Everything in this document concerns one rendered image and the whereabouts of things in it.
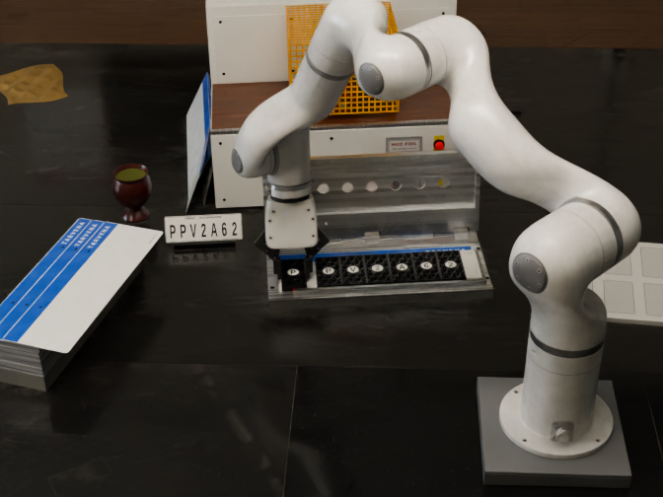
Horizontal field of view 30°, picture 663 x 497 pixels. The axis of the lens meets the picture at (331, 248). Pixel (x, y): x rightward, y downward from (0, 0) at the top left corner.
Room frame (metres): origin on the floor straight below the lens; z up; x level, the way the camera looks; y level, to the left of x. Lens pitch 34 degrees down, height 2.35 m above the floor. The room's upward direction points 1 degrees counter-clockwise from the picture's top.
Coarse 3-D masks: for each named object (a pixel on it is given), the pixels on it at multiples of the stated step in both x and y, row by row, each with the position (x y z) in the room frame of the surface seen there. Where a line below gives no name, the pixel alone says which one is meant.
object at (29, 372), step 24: (72, 240) 2.03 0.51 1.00; (48, 264) 1.94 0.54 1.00; (24, 288) 1.87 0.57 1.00; (120, 288) 1.98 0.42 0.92; (0, 312) 1.80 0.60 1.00; (0, 360) 1.72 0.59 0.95; (24, 360) 1.70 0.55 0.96; (48, 360) 1.72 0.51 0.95; (24, 384) 1.70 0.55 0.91; (48, 384) 1.70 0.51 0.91
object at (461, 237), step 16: (352, 240) 2.12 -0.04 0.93; (368, 240) 2.12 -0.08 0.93; (384, 240) 2.13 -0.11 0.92; (400, 240) 2.13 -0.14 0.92; (416, 240) 2.13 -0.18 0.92; (432, 240) 2.13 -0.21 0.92; (448, 240) 2.13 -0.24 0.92; (464, 240) 2.13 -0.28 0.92; (480, 256) 2.07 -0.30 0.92; (272, 272) 2.02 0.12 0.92; (416, 288) 1.96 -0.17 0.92; (432, 288) 1.96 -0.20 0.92; (448, 288) 1.96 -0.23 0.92; (464, 288) 1.96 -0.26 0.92; (480, 288) 1.96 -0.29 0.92; (272, 304) 1.92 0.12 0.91; (288, 304) 1.93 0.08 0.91; (304, 304) 1.93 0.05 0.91; (320, 304) 1.93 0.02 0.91; (336, 304) 1.93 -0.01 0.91; (352, 304) 1.93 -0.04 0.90; (368, 304) 1.94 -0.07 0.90
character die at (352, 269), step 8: (344, 256) 2.06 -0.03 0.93; (352, 256) 2.06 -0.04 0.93; (360, 256) 2.06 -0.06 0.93; (344, 264) 2.03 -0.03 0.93; (352, 264) 2.04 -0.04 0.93; (360, 264) 2.04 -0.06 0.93; (344, 272) 2.01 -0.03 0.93; (352, 272) 2.00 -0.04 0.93; (360, 272) 2.01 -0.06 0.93; (344, 280) 1.98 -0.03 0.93; (352, 280) 1.98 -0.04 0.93; (360, 280) 1.97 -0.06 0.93
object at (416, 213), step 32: (320, 160) 2.14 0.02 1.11; (352, 160) 2.14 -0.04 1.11; (384, 160) 2.15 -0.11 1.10; (416, 160) 2.16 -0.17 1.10; (448, 160) 2.16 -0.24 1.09; (320, 192) 2.14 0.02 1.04; (352, 192) 2.14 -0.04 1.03; (384, 192) 2.14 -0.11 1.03; (416, 192) 2.15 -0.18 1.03; (448, 192) 2.15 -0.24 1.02; (320, 224) 2.12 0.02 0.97; (352, 224) 2.12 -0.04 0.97; (384, 224) 2.12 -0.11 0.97; (416, 224) 2.13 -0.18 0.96; (448, 224) 2.13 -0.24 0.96
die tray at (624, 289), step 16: (640, 256) 2.07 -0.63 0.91; (656, 256) 2.07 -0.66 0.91; (608, 272) 2.02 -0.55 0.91; (624, 272) 2.02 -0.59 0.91; (640, 272) 2.02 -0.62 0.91; (656, 272) 2.02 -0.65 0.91; (592, 288) 1.97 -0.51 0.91; (608, 288) 1.97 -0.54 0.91; (624, 288) 1.97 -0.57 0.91; (640, 288) 1.97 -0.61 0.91; (656, 288) 1.97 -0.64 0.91; (608, 304) 1.92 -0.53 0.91; (624, 304) 1.91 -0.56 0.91; (640, 304) 1.91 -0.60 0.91; (656, 304) 1.91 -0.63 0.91; (608, 320) 1.87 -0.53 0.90; (624, 320) 1.87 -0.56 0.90; (640, 320) 1.86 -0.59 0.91; (656, 320) 1.86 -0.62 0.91
